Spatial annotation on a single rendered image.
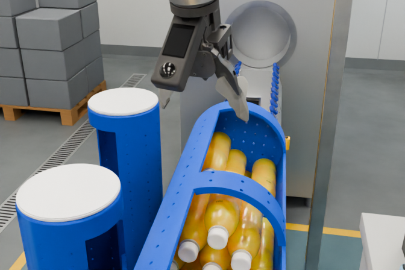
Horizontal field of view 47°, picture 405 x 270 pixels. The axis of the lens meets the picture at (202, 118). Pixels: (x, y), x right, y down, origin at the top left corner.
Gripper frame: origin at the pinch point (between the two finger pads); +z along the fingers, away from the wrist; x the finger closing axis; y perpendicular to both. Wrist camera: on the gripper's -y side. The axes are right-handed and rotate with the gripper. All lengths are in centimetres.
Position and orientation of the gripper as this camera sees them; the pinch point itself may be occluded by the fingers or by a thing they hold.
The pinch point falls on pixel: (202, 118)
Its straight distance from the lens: 77.9
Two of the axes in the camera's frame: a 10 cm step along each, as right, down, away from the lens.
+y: 3.7, -5.9, 7.2
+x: -9.2, -1.5, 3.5
